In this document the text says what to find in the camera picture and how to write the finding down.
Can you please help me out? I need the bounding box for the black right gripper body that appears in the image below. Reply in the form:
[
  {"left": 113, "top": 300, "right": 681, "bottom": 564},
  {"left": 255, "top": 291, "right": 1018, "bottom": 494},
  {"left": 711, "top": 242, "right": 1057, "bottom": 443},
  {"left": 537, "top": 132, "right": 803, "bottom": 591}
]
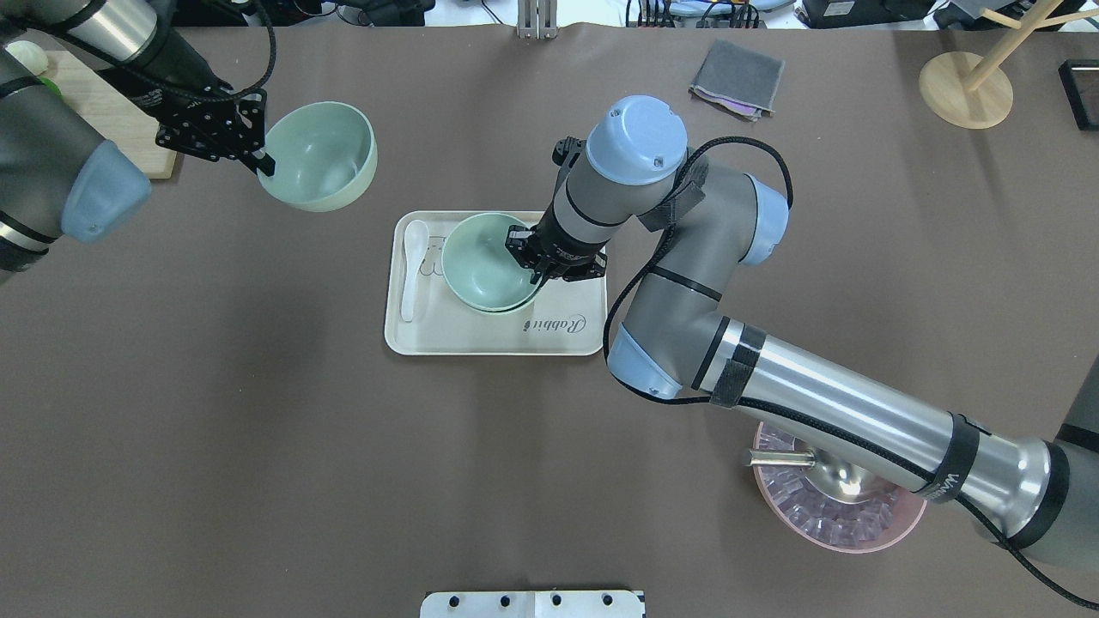
[{"left": 506, "top": 227, "right": 607, "bottom": 282}]

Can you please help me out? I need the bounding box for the metal scoop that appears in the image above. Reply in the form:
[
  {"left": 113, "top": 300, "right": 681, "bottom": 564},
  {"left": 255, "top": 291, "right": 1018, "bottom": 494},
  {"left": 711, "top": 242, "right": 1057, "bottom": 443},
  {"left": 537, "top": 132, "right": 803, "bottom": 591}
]
[{"left": 742, "top": 446, "right": 893, "bottom": 505}]

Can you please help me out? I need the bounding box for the pink bowl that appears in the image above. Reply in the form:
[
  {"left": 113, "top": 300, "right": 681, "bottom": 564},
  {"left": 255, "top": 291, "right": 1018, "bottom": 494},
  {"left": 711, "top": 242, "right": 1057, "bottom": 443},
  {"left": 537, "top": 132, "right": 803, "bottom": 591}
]
[{"left": 750, "top": 423, "right": 926, "bottom": 553}]

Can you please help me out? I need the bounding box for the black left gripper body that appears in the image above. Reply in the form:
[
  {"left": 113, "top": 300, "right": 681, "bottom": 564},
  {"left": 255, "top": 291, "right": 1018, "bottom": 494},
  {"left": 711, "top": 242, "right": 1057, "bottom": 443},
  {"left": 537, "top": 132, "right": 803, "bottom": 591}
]
[{"left": 155, "top": 89, "right": 267, "bottom": 163}]

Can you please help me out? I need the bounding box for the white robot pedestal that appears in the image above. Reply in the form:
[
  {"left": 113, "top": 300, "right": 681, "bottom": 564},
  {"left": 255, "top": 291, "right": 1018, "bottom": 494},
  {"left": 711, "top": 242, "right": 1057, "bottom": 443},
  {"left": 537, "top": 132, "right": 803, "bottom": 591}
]
[{"left": 419, "top": 591, "right": 647, "bottom": 617}]

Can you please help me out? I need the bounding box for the green bowl on tray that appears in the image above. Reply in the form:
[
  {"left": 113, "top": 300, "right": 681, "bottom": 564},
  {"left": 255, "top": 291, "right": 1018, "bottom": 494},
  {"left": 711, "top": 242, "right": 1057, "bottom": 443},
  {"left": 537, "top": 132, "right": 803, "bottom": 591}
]
[{"left": 463, "top": 287, "right": 539, "bottom": 314}]

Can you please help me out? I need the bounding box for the bamboo cutting board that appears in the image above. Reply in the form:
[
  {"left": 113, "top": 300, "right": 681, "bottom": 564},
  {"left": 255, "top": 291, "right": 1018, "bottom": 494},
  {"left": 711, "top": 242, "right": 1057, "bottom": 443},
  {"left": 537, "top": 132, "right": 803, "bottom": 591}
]
[{"left": 43, "top": 51, "right": 178, "bottom": 180}]

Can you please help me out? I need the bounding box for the white garlic bulb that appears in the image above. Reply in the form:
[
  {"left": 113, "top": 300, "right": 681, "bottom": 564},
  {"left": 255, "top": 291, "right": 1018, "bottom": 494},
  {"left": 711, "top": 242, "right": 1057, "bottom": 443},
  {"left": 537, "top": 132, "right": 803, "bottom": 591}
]
[{"left": 4, "top": 40, "right": 49, "bottom": 76}]

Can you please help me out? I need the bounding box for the green bowl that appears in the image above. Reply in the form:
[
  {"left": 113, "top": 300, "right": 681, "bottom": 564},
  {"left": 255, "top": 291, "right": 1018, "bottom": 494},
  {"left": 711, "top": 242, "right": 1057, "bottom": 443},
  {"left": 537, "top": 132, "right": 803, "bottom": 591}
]
[
  {"left": 463, "top": 287, "right": 539, "bottom": 314},
  {"left": 258, "top": 101, "right": 379, "bottom": 214}
]

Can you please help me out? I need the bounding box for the wooden mug tree stand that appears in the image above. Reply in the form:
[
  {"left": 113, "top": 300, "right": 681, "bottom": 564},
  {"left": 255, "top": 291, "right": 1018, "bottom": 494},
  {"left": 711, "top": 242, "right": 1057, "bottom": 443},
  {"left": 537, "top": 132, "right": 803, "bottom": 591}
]
[{"left": 918, "top": 1, "right": 1098, "bottom": 130}]

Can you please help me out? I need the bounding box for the green lime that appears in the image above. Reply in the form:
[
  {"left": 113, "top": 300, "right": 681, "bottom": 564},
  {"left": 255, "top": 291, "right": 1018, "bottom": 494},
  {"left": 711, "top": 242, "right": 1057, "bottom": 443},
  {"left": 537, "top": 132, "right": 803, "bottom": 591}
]
[{"left": 38, "top": 77, "right": 64, "bottom": 98}]

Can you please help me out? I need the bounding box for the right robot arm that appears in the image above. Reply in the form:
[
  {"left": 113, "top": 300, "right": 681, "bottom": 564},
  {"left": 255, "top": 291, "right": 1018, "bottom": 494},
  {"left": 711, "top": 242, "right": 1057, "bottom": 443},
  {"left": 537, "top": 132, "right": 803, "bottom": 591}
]
[{"left": 506, "top": 95, "right": 1096, "bottom": 610}]

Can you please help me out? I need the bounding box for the beige serving tray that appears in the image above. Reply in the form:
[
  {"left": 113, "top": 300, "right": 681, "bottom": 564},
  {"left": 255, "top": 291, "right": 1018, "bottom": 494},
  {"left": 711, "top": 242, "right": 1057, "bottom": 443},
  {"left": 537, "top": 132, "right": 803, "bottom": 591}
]
[{"left": 382, "top": 210, "right": 608, "bottom": 356}]

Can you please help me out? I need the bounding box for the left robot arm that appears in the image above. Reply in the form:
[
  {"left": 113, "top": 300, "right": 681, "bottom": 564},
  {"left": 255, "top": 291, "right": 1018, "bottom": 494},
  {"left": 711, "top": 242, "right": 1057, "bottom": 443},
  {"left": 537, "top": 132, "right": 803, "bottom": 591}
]
[{"left": 1, "top": 1, "right": 276, "bottom": 282}]

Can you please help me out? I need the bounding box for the green bowl end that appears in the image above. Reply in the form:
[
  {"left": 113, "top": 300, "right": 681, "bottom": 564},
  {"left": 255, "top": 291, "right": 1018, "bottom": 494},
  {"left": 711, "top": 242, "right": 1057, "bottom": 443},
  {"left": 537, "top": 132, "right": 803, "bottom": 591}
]
[{"left": 442, "top": 212, "right": 537, "bottom": 304}]

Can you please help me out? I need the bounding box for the white spoon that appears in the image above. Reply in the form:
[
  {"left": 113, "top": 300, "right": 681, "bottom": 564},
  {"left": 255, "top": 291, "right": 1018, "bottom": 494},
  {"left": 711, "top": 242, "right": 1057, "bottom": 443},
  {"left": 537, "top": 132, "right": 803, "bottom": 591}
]
[{"left": 400, "top": 219, "right": 429, "bottom": 322}]

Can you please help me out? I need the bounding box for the aluminium frame post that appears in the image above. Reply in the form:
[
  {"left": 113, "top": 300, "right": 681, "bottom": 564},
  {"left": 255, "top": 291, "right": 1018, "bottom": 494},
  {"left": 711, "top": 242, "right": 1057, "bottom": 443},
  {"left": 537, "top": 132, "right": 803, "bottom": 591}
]
[{"left": 515, "top": 0, "right": 558, "bottom": 38}]

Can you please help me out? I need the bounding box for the grey folded cloth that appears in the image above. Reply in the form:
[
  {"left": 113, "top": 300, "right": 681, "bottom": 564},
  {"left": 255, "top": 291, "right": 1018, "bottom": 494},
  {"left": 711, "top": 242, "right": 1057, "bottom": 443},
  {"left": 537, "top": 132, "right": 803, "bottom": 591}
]
[{"left": 689, "top": 40, "right": 786, "bottom": 122}]

